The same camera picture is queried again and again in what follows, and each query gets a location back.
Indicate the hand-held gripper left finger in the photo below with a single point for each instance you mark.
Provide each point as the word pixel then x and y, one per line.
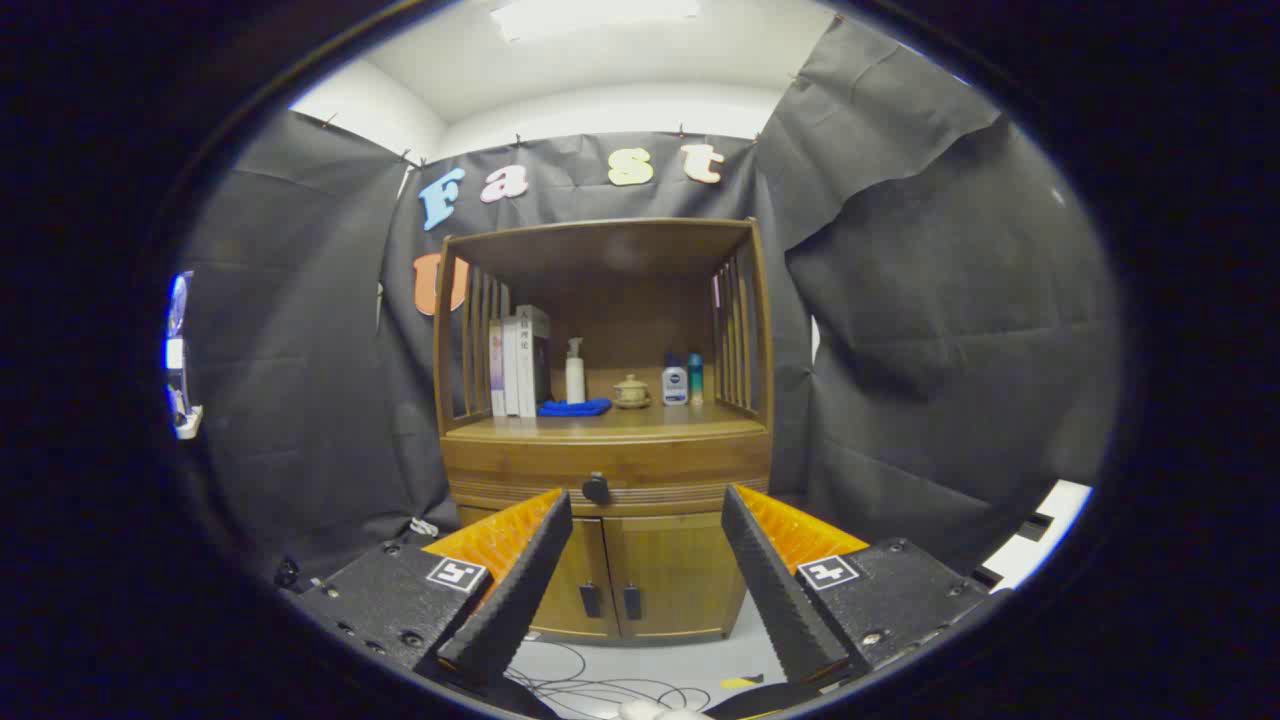
pixel 520 590

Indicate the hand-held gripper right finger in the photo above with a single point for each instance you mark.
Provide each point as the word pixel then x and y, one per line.
pixel 775 590

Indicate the black drawer knob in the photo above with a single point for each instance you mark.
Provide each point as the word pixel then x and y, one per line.
pixel 596 488

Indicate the wooden drawer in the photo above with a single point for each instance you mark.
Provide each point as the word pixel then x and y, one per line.
pixel 650 465

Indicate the wooden cabinet door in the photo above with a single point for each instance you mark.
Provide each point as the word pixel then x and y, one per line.
pixel 590 560
pixel 680 570

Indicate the wooden countertop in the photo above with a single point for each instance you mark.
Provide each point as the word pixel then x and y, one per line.
pixel 660 418

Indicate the wooden cabinet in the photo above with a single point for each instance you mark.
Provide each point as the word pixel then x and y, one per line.
pixel 650 320

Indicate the yellow floor tape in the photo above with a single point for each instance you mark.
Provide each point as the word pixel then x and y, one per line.
pixel 742 683

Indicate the blue folded cloth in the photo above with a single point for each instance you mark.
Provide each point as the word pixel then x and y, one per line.
pixel 575 408

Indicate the white pump bottle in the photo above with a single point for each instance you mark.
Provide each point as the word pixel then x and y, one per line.
pixel 575 385

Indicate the thin white book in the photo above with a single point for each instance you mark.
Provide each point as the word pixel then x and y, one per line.
pixel 511 370

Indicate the lavender book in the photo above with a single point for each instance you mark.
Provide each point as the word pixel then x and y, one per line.
pixel 496 370

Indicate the teal slim bottle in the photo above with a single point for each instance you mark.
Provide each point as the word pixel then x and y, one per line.
pixel 695 380

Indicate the beige lidded teacup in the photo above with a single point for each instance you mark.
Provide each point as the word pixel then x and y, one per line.
pixel 631 393

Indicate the white lotion bottle blue cap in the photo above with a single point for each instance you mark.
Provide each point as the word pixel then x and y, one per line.
pixel 675 385

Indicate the white book with dark portrait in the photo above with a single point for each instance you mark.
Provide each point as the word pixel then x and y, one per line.
pixel 530 360

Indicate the black power strip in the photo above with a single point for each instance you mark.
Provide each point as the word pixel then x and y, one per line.
pixel 287 573

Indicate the white lit equipment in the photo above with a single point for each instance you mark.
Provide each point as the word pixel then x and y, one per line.
pixel 180 350

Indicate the ceiling light panel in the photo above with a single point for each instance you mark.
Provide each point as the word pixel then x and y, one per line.
pixel 590 15

